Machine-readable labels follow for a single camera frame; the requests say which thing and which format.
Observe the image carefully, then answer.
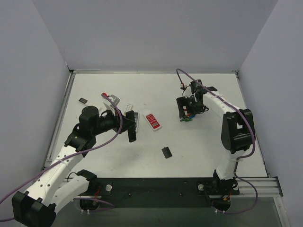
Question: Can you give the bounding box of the green battery bottom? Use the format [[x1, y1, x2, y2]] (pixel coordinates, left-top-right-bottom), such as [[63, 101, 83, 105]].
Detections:
[[180, 118, 192, 122]]

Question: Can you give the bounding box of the black battery cover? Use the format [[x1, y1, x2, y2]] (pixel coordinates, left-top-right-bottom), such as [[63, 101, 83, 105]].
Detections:
[[161, 147, 172, 159]]

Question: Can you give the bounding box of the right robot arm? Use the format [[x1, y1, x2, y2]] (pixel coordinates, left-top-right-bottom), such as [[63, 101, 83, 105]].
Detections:
[[176, 80, 255, 182]]

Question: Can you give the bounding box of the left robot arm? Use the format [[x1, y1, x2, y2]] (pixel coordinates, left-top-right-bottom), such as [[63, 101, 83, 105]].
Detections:
[[12, 106, 136, 227]]

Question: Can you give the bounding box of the grey white remote control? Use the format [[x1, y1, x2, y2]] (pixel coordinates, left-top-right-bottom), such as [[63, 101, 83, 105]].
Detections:
[[134, 112, 139, 132]]

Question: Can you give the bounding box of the slim white remote control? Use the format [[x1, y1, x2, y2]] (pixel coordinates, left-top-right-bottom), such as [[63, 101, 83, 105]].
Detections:
[[124, 103, 133, 115]]

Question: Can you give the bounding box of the red white remote control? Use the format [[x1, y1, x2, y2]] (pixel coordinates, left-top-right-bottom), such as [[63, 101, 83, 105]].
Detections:
[[143, 112, 161, 131]]

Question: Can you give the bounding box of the white remote black tip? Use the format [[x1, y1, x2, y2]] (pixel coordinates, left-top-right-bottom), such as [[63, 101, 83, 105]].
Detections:
[[79, 97, 99, 109]]

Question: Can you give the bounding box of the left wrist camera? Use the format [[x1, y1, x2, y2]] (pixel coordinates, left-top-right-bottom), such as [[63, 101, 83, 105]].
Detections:
[[101, 93, 120, 115]]

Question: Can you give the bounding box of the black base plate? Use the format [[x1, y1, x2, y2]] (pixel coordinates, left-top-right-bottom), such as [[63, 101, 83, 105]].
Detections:
[[82, 177, 240, 208]]

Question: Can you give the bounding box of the aluminium frame rail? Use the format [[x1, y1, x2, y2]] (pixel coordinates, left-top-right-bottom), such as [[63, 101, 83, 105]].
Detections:
[[33, 176, 284, 197]]

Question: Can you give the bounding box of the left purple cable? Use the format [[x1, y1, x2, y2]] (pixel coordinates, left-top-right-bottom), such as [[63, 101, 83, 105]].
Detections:
[[0, 93, 125, 222]]

